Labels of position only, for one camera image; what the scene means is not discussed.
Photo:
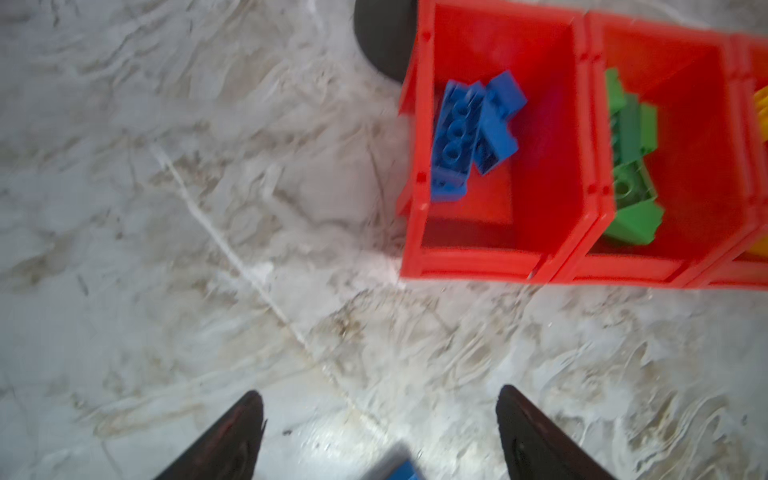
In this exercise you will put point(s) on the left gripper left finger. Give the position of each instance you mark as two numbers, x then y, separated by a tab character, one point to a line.
229	449

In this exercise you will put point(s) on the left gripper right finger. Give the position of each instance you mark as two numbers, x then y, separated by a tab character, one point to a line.
536	448

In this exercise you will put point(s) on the blue lego brick slanted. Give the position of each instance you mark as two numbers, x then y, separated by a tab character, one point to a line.
395	464

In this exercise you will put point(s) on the green lego pile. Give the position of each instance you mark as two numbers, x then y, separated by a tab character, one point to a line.
634	135

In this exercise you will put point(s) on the yellow lego pile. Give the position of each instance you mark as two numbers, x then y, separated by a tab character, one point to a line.
760	102

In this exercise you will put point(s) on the blue lego pile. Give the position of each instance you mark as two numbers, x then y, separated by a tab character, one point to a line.
471	133

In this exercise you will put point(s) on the left red bin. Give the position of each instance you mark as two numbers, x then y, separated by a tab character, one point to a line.
502	182

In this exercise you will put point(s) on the red bin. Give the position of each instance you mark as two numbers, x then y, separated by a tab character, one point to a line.
699	168
502	182
738	267

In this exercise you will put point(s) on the right red bin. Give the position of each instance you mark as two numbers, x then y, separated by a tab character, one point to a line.
738	267

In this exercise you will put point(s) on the middle red bin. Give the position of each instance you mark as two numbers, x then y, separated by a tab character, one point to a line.
699	168

